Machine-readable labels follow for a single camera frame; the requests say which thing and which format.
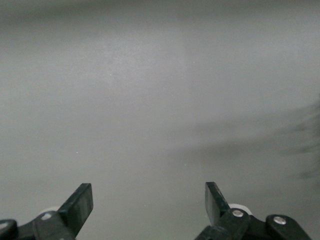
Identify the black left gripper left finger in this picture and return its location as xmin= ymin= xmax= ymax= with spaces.
xmin=0 ymin=182 xmax=94 ymax=240

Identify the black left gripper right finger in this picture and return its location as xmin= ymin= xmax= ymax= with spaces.
xmin=194 ymin=181 xmax=313 ymax=240

